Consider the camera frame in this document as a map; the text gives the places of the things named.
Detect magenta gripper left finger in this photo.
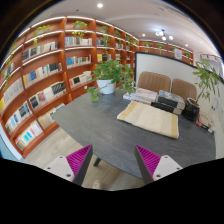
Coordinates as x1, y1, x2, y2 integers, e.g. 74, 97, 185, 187
45, 145, 93, 186

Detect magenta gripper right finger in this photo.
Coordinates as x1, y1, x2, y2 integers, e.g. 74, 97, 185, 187
134, 145, 182, 185

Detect beige folded towel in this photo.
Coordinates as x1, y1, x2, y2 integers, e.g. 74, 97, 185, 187
117, 101, 179, 139

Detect stack of white books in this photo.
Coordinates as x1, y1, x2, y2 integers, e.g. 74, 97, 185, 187
123, 88, 157, 104

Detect right tan chair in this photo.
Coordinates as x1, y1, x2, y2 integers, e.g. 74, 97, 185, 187
171, 78, 197, 101

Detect tan chair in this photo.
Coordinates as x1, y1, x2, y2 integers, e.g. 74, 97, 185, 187
137, 72, 171, 92
171, 78, 197, 101

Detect left tan chair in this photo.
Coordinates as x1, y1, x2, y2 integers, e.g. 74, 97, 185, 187
137, 72, 171, 92

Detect green plant in white pot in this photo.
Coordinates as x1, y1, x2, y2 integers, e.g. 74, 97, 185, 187
87, 59, 136, 102

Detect white partition board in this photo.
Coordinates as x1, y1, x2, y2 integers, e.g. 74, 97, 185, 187
135, 52, 224, 111

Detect tall plant in black pot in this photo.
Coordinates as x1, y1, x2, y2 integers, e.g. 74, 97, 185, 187
183, 58, 220, 121

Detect orange wooden bookshelf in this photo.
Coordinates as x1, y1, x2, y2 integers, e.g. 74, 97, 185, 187
0, 16, 139, 160

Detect ceiling chandelier lamp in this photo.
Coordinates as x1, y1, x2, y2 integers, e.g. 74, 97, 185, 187
155, 29, 174, 41

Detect small items by wall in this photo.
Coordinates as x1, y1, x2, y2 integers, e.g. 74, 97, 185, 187
196, 116, 214, 133

